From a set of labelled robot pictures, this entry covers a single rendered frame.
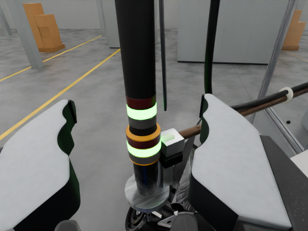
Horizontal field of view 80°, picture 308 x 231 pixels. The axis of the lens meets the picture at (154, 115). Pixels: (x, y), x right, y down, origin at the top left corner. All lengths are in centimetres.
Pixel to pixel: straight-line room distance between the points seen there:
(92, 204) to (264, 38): 547
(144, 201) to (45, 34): 828
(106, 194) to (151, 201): 185
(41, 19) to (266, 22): 713
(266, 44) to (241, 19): 96
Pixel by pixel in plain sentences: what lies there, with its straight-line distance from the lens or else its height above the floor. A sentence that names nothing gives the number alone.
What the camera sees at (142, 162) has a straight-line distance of 24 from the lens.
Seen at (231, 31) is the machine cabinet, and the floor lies 87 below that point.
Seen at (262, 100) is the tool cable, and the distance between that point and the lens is 37.
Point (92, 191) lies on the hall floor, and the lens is 220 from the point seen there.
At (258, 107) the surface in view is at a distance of 37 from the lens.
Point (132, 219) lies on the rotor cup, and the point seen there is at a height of 121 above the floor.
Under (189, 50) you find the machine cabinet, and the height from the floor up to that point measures 36.
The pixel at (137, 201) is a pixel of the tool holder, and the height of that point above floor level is 146.
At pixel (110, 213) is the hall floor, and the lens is 202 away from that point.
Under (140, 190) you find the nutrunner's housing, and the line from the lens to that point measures 30.
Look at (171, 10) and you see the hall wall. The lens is 1235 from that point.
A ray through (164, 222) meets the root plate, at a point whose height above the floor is 125.
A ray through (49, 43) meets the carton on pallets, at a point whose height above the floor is 31.
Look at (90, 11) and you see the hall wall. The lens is 1380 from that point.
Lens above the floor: 172
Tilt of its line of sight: 33 degrees down
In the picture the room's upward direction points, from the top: 1 degrees counter-clockwise
